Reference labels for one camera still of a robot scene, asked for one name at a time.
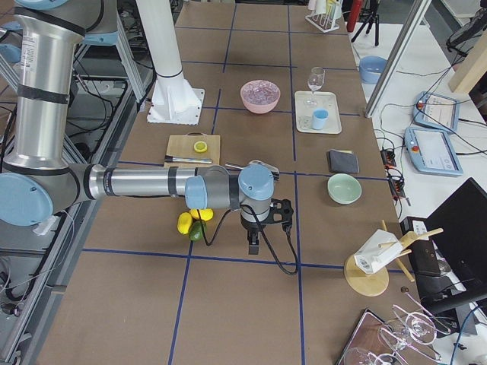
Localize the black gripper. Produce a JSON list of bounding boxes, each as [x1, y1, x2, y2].
[[240, 198, 294, 255]]

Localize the grey folded cloth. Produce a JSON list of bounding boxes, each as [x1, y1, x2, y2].
[[326, 150, 359, 173]]

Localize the white bear tray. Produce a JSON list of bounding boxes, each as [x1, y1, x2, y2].
[[294, 91, 342, 135]]

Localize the pile of clear ice cubes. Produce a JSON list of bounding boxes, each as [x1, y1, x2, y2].
[[242, 80, 279, 104]]

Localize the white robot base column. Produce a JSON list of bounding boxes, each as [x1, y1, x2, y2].
[[136, 0, 205, 125]]

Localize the green bowl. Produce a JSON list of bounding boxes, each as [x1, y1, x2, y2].
[[327, 173, 362, 205]]

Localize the wine glasses on tray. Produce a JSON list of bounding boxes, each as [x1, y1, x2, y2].
[[336, 287, 451, 364]]

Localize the green lime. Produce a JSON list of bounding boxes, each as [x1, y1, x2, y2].
[[188, 221, 206, 242]]

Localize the red fire extinguisher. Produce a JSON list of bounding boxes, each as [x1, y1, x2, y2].
[[346, 0, 363, 33]]

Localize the yellow lemon left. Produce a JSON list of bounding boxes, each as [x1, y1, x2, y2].
[[177, 212, 193, 235]]

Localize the wooden cup stand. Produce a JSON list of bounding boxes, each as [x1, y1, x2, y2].
[[344, 221, 444, 297]]

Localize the blue plastic cup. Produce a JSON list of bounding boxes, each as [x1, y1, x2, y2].
[[311, 108, 329, 130]]

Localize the white cup rack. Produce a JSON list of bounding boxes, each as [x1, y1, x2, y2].
[[305, 0, 342, 33]]

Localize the wooden cutting board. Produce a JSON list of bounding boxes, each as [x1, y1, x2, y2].
[[164, 135, 221, 167]]

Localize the pink bowl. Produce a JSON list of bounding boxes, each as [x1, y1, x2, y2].
[[240, 80, 281, 114]]

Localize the metal ice scoop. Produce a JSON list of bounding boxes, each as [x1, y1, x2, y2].
[[224, 160, 282, 180]]

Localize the yellow lemon upper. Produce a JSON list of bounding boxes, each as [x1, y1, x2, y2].
[[189, 208, 214, 221]]

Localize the white carton on stand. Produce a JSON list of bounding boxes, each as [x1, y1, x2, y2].
[[353, 230, 403, 275]]

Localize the clear wine glass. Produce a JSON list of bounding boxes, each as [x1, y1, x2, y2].
[[304, 67, 325, 107]]

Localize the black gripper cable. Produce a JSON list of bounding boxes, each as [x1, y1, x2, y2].
[[202, 205, 300, 276]]

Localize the black tripod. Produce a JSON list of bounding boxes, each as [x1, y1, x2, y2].
[[351, 0, 381, 46]]

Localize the half lemon slice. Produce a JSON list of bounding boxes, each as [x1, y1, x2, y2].
[[193, 141, 208, 154]]

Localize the teach pendant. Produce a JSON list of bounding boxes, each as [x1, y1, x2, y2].
[[412, 91, 460, 134], [404, 127, 463, 176]]

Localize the yellow lemon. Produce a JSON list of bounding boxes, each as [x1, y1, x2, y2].
[[177, 212, 193, 235], [189, 208, 214, 221]]

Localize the aluminium frame post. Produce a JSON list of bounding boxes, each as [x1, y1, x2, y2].
[[364, 0, 432, 118]]

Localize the upper teach pendant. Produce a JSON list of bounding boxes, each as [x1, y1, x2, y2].
[[412, 91, 460, 134]]

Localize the blue bowl off table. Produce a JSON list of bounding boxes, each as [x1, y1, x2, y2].
[[358, 56, 387, 84]]

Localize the lower teach pendant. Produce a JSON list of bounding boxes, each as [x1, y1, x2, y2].
[[404, 127, 463, 176]]

